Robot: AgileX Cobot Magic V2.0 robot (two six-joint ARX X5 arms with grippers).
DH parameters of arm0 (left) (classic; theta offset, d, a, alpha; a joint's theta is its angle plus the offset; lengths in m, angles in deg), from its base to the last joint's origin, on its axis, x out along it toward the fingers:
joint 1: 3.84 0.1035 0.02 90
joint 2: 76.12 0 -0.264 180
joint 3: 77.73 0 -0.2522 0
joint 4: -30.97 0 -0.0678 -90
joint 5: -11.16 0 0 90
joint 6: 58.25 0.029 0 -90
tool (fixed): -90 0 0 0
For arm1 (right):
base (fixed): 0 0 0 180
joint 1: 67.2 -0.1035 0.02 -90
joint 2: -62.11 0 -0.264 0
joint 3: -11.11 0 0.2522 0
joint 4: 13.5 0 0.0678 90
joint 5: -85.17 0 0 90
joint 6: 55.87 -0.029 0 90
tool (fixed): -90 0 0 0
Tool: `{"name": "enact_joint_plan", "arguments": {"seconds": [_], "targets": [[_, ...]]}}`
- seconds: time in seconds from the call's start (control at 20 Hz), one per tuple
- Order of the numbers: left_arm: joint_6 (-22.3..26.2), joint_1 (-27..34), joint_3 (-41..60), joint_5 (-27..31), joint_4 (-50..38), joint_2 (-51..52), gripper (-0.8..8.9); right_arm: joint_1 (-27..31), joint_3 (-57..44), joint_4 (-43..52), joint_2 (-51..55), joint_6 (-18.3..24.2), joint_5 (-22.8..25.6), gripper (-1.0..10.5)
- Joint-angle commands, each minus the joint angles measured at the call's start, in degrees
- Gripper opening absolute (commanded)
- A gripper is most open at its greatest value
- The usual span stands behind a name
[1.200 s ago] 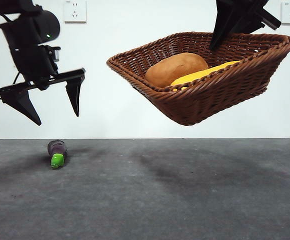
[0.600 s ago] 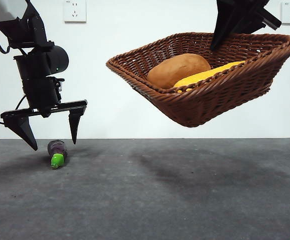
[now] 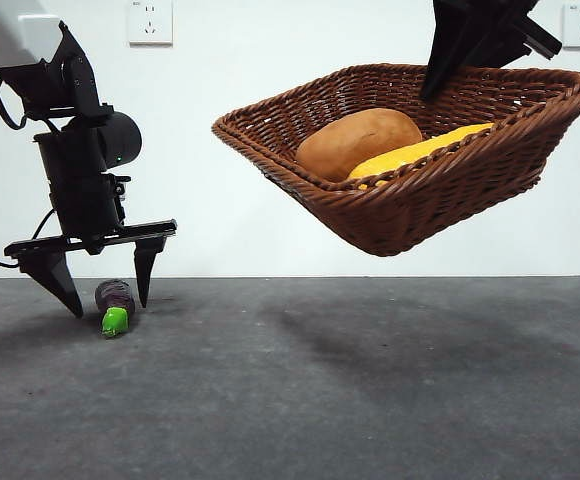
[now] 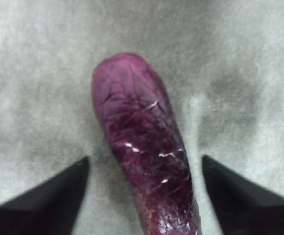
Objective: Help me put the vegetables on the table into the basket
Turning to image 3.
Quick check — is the brown wicker basket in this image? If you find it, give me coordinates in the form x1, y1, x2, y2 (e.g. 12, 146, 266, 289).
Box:
211, 62, 580, 258

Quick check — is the pale grey camera box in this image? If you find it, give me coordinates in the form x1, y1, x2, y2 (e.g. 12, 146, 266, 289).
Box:
0, 0, 66, 69

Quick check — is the brown potato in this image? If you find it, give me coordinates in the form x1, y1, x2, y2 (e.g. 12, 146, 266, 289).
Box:
294, 108, 424, 182

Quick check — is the yellow corn cob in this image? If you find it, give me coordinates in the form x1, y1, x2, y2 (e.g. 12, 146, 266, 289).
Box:
347, 122, 496, 190

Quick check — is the purple eggplant with green stem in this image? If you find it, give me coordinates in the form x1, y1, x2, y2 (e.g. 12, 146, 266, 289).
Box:
94, 278, 136, 340

